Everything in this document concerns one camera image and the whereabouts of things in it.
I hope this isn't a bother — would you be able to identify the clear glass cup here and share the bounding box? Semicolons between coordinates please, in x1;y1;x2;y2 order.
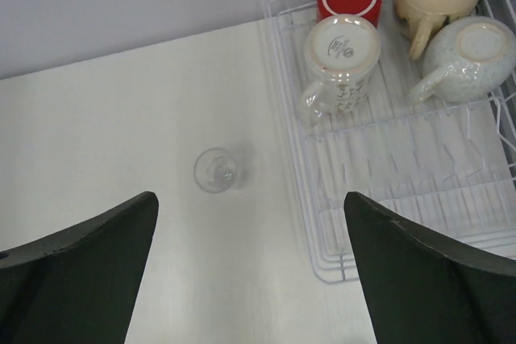
193;143;255;194

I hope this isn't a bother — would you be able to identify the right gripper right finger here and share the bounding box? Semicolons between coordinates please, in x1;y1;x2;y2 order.
343;192;515;343

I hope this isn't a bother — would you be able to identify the floral mug orange inside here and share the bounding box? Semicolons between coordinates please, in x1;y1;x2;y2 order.
298;14;381;126

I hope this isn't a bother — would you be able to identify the white speckled mug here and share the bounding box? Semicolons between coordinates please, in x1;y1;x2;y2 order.
407;16;515;105

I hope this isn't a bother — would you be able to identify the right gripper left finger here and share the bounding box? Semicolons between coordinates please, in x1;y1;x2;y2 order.
1;192;158;343

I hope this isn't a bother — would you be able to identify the white wire dish rack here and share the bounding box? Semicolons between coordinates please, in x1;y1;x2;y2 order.
262;0;515;284

